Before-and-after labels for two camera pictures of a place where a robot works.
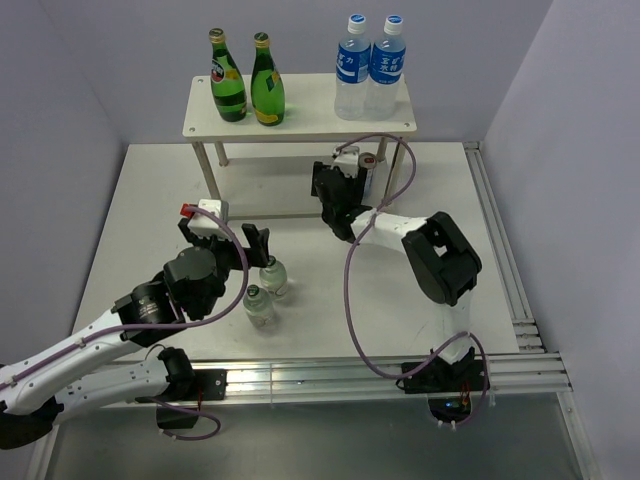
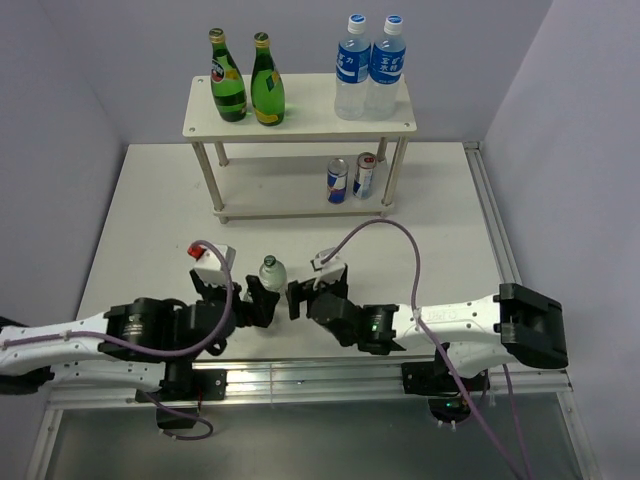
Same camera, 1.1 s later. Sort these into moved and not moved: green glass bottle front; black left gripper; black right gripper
Moved: black left gripper; black right gripper
Not moved: green glass bottle front
